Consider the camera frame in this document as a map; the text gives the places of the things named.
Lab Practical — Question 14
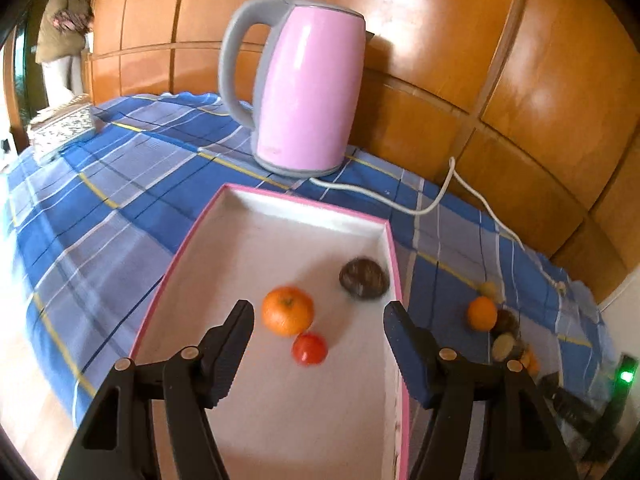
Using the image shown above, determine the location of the pink-edged white box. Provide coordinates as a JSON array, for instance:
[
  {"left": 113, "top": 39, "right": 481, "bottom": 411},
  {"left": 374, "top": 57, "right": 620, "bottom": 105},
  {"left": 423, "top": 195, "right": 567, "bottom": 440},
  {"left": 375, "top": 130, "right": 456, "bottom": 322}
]
[{"left": 129, "top": 184, "right": 412, "bottom": 480}]

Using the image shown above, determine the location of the dark wooden glass door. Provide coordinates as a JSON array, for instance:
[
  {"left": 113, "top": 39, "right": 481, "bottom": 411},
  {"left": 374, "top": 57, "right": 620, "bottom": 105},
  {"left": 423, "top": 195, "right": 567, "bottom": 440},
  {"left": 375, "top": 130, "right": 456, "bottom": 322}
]
[{"left": 2, "top": 0, "right": 51, "bottom": 156}]

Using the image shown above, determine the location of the dark brown round root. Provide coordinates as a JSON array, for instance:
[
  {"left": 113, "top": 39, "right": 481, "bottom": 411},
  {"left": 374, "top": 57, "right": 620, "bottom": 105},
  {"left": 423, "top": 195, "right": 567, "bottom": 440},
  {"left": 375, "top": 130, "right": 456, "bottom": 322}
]
[{"left": 339, "top": 257, "right": 389, "bottom": 301}]

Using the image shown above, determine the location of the white power cable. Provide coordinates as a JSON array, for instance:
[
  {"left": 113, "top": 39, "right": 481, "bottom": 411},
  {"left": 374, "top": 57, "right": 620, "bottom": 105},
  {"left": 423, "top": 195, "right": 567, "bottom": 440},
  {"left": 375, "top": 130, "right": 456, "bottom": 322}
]
[{"left": 310, "top": 156, "right": 568, "bottom": 293}]

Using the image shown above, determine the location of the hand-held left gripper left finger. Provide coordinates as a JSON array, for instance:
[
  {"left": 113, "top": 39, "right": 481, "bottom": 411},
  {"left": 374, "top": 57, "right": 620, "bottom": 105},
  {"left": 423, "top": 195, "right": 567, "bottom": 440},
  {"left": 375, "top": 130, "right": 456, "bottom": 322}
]
[{"left": 56, "top": 299, "right": 256, "bottom": 480}]

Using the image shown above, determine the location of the red tomato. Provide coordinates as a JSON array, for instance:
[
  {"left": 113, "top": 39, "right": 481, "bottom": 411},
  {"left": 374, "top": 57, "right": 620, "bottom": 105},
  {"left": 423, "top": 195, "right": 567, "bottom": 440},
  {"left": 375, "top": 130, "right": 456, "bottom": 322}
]
[{"left": 291, "top": 332, "right": 329, "bottom": 366}]

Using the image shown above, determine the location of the orange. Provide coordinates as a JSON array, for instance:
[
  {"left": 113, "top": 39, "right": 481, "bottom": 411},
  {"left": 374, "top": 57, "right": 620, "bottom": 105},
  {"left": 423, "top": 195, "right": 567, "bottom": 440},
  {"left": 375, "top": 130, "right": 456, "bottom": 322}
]
[
  {"left": 467, "top": 296, "right": 499, "bottom": 332},
  {"left": 261, "top": 286, "right": 316, "bottom": 337}
]

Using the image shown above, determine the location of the pink electric kettle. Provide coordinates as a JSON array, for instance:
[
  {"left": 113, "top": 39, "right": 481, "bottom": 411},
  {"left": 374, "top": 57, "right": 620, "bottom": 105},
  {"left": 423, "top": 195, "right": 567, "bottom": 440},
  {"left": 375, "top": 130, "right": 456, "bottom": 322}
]
[{"left": 218, "top": 0, "right": 368, "bottom": 178}]

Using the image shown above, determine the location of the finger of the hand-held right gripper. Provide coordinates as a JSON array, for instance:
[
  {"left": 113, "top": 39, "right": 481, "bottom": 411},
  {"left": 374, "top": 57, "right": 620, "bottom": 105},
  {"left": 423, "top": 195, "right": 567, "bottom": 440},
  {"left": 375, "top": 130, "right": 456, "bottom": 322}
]
[{"left": 539, "top": 374, "right": 608, "bottom": 433}]

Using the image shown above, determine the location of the patterned silver tissue box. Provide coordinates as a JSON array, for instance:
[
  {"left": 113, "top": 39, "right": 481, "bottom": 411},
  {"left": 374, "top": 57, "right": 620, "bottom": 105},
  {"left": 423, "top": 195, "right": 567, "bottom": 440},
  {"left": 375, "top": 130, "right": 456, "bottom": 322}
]
[{"left": 27, "top": 92, "right": 98, "bottom": 161}]

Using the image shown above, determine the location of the blue plaid tablecloth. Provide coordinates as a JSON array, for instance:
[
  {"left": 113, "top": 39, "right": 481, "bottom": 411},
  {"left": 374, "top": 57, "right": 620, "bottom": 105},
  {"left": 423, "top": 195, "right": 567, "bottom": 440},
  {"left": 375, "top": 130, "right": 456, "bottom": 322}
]
[{"left": 0, "top": 91, "right": 621, "bottom": 431}]

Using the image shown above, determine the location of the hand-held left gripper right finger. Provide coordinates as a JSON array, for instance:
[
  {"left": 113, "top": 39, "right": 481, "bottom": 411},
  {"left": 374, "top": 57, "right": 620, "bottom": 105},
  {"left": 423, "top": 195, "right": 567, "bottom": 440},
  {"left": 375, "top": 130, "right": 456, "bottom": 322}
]
[{"left": 383, "top": 300, "right": 581, "bottom": 480}]

